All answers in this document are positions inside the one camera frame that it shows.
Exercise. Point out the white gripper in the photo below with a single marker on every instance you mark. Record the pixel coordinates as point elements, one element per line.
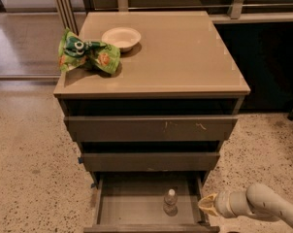
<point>222,203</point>

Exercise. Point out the clear plastic water bottle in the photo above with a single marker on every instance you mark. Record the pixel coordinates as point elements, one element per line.
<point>170,203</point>

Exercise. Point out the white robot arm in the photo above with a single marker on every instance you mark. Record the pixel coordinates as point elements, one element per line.
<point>258,202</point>

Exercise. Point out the open bottom grey drawer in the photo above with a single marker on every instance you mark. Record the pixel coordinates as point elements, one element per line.
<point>133,203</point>

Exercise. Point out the grey drawer cabinet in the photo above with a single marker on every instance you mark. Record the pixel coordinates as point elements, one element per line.
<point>180,67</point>

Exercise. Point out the middle grey drawer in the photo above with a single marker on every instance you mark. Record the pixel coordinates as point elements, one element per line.
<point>150,161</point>

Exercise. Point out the top grey drawer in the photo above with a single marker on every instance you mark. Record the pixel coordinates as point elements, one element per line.
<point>150,128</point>

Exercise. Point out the white paper bowl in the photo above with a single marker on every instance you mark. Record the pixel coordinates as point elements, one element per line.
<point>124,38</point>

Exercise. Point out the green chip bag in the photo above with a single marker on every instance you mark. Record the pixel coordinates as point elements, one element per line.
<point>75,53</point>

